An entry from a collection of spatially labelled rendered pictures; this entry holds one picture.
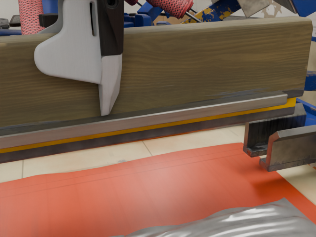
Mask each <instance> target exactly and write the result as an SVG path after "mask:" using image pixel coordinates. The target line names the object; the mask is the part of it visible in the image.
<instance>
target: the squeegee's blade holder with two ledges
mask: <svg viewBox="0 0 316 237"><path fill-rule="evenodd" d="M287 97H288V95H287V94H286V93H284V92H282V91H279V90H278V91H272V92H265V93H258V94H252V95H242V96H235V97H229V98H222V99H215V100H209V101H202V102H195V103H186V104H179V105H172V106H166V107H159V108H152V109H145V110H139V111H130V112H123V113H116V114H109V115H105V116H96V117H89V118H80V119H73V120H67V121H59V122H53V123H46V124H39V125H33V126H24V127H17V128H10V129H3V130H0V149H6V148H12V147H18V146H25V145H31V144H37V143H43V142H51V141H57V140H63V139H69V138H75V137H82V136H88V135H94V134H102V133H108V132H114V131H120V130H127V129H132V128H139V127H145V126H153V125H159V124H165V123H171V122H177V121H184V120H190V119H198V118H204V117H210V116H216V115H222V114H228V113H234V112H241V111H249V110H255V109H261V108H267V107H273V106H279V105H285V104H287Z"/></svg>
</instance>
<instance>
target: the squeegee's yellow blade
mask: <svg viewBox="0 0 316 237"><path fill-rule="evenodd" d="M295 104H296V97H294V98H288V99H287V104H285V105H279V106H273V107H267V108H261V109H255V110H249V111H241V112H234V113H228V114H222V115H216V116H210V117H204V118H196V119H190V120H184V121H177V122H171V123H165V124H159V125H153V126H145V127H139V128H132V129H127V130H120V131H114V132H108V133H102V134H94V135H88V136H82V137H75V138H69V139H63V140H57V141H51V142H43V143H37V144H31V145H25V146H18V147H12V148H6V149H0V153H5V152H11V151H17V150H25V149H31V148H37V147H43V146H49V145H55V144H61V143H67V142H75V141H82V140H87V139H94V138H99V137H106V136H111V135H118V134H125V133H131V132H137V131H143V130H149V129H155V128H161V127H167V126H175V125H181V124H187V123H193V122H200V121H205V120H212V119H219V118H225V117H231V116H237V115H243V114H249V113H255V112H261V111H269V110H275V109H281V108H287V107H293V106H295Z"/></svg>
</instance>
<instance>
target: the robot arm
mask: <svg viewBox="0 0 316 237"><path fill-rule="evenodd" d="M92 30H94V36H93V35H92ZM55 32H58V34H56V35H55V36H53V37H51V38H49V39H47V40H46V41H44V42H42V43H40V44H39V45H38V46H37V47H36V48H35V51H34V61H35V64H36V66H37V68H38V69H39V70H40V71H41V72H42V73H44V74H46V75H48V76H54V77H60V78H66V79H73V80H79V81H85V82H91V83H96V84H98V90H99V100H100V112H101V116H105V115H108V114H109V113H110V111H111V109H112V107H113V105H114V103H115V101H116V99H117V96H118V94H119V88H120V80H121V72H122V53H123V45H124V0H58V20H57V21H56V22H55V23H54V24H53V25H51V26H49V27H47V28H46V29H43V30H41V31H40V32H38V33H37V34H42V33H55Z"/></svg>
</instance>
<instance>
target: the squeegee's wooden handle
mask: <svg viewBox="0 0 316 237"><path fill-rule="evenodd" d="M312 32H313V25H312V20H311V19H310V18H308V17H301V16H286V17H273V18H259V19H245V20H232V21H218V22H204V23H190V24H171V25H157V26H144V27H130V28H124V45H123V53H122V72H121V80H120V88H119V94H118V96H117V99H116V101H115V103H114V105H113V107H112V109H111V111H110V113H109V114H116V113H123V112H130V111H139V110H145V109H152V108H159V107H166V106H172V105H179V104H186V103H195V102H202V101H209V100H215V99H222V98H229V97H235V96H242V95H252V94H258V93H265V92H272V91H278V90H279V91H282V92H284V93H286V94H287V95H288V97H287V98H294V97H300V96H303V94H304V87H305V81H306V74H307V67H308V59H309V52H310V45H311V39H312ZM56 34H58V32H55V33H42V34H28V35H14V36H0V130H3V129H10V128H17V127H24V126H33V125H39V124H46V123H53V122H59V121H67V120H73V119H82V118H89V117H96V116H101V112H100V100H99V90H98V84H96V83H91V82H85V81H79V80H73V79H66V78H60V77H54V76H48V75H46V74H44V73H42V72H41V71H40V70H39V69H38V68H37V66H36V64H35V61H34V51H35V48H36V47H37V46H38V45H39V44H40V43H42V42H44V41H46V40H47V39H49V38H51V37H53V36H55V35H56Z"/></svg>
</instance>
